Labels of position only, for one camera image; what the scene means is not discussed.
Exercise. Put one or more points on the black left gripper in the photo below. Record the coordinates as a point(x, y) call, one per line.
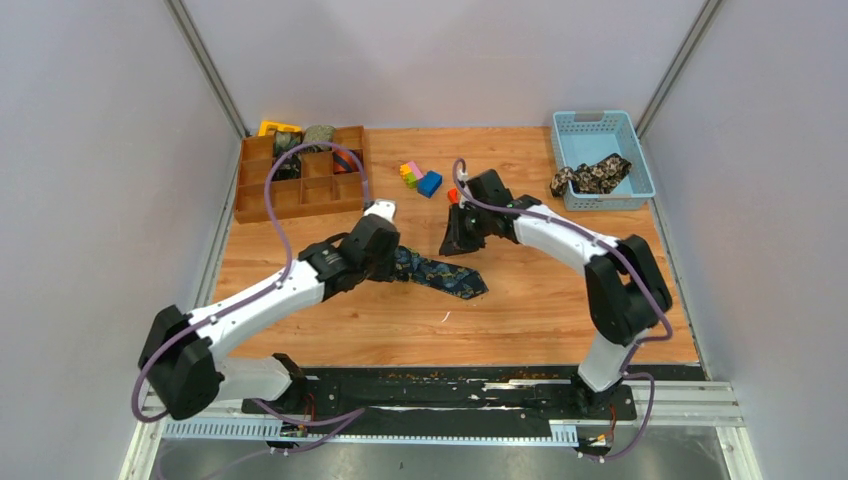
point(388, 271)

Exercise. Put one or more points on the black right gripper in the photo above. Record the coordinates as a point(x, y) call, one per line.
point(455, 240)

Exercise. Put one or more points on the blue patterned necktie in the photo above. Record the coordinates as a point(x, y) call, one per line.
point(458, 281)

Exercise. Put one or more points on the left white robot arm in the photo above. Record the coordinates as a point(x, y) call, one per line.
point(185, 358)

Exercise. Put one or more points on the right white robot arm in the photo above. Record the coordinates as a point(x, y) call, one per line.
point(627, 294)

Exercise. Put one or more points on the blue toy block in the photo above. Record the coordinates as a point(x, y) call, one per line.
point(429, 184)

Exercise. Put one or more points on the green toy block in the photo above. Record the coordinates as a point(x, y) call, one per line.
point(411, 180)

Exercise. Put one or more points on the pink toy block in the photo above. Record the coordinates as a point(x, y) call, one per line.
point(415, 170)

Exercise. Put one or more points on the yellow toy block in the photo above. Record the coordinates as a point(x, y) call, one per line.
point(405, 171)

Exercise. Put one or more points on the rolled orange striped tie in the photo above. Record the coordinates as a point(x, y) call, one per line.
point(345, 162)

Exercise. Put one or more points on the wooden compartment tray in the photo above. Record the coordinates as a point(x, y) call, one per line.
point(312, 183)

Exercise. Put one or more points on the rolled camouflage tie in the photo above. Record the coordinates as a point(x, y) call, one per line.
point(291, 169)

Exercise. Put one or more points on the rolled olive tie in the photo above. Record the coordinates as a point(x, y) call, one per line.
point(318, 137)

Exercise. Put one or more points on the rolled dark green tie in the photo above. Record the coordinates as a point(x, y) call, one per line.
point(285, 141)

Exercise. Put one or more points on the brown floral necktie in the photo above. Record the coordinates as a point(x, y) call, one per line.
point(600, 178)

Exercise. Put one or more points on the light blue plastic basket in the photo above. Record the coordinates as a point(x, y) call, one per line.
point(591, 140)

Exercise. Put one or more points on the yellow plastic object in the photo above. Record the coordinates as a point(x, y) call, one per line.
point(268, 127)

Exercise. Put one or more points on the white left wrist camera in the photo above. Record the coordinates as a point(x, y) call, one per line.
point(383, 208)

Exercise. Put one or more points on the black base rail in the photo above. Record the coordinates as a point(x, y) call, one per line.
point(451, 401)

